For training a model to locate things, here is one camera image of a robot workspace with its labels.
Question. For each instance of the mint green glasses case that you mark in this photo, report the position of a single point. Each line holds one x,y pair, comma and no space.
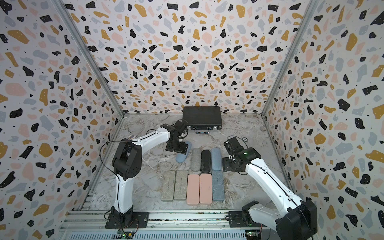
181,183

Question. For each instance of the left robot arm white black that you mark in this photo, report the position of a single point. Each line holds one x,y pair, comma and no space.
127,164

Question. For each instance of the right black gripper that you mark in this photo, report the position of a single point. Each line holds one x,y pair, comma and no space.
225,164

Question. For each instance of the pink glasses case grey lining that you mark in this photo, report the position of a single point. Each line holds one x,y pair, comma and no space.
193,190

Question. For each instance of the black ribbed briefcase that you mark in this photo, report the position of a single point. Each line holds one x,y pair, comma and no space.
203,118

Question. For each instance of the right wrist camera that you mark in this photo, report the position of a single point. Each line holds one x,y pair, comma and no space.
233,147

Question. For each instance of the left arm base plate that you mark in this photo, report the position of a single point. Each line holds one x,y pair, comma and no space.
128,220

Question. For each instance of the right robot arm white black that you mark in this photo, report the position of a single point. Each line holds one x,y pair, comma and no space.
294,219

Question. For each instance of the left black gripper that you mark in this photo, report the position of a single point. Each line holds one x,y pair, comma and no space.
182,150

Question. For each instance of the grey case mint lining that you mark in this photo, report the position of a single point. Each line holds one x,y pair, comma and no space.
218,186

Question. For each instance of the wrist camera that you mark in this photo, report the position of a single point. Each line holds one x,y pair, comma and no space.
181,129
233,147

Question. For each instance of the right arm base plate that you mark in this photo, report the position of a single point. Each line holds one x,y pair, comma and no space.
238,219

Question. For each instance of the aluminium front rail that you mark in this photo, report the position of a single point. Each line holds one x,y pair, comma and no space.
165,225

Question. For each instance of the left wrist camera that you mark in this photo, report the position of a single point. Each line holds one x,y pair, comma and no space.
181,129

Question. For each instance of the black case beige lining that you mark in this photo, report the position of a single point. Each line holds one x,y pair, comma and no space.
206,160

